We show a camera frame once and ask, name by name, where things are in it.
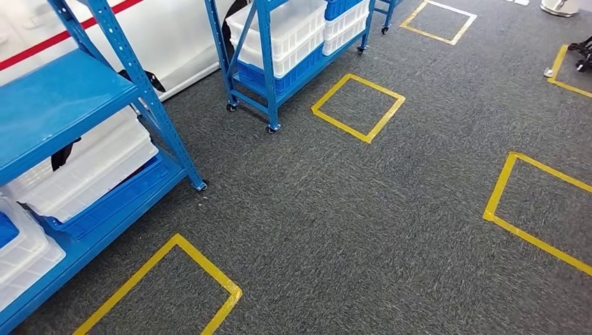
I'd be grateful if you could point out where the blue metal shelf rack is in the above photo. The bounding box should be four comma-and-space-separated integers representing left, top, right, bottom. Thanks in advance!
372, 0, 404, 36
205, 0, 373, 135
0, 0, 209, 335

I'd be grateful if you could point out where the blue plastic bin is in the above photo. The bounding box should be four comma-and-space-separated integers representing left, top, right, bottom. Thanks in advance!
323, 0, 367, 22
0, 212, 20, 248
237, 43, 327, 96
34, 154, 170, 240

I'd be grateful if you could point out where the yellow floor tape square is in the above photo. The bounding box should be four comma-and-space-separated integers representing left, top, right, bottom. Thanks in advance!
482, 151, 592, 277
73, 233, 243, 335

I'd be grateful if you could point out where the white car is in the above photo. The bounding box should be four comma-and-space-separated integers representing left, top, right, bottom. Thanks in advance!
0, 0, 253, 103

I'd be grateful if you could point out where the red barrier belt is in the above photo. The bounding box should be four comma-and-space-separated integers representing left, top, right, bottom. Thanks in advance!
0, 0, 145, 73

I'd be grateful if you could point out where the black wheeled base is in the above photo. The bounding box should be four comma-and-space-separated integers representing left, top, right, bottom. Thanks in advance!
568, 36, 592, 73

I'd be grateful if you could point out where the metal stanchion post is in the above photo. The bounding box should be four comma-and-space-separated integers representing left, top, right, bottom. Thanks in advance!
540, 0, 582, 18

